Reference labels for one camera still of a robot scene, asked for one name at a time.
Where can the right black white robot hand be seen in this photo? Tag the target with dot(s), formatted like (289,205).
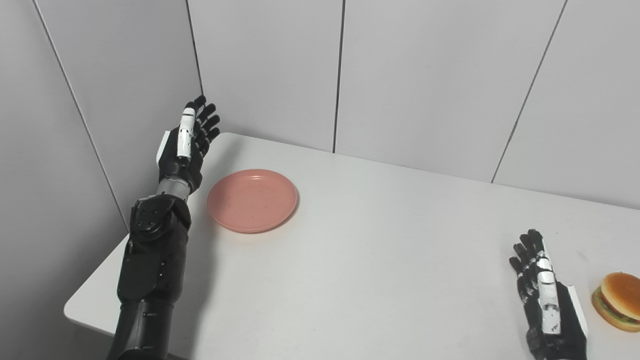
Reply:
(555,325)

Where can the pink round plate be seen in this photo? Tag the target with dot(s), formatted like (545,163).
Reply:
(252,200)

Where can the toy hamburger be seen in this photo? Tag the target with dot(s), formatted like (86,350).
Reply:
(620,295)

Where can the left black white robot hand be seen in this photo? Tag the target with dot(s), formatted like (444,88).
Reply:
(180,160)

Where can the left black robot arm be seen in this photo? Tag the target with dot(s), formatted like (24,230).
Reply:
(150,260)

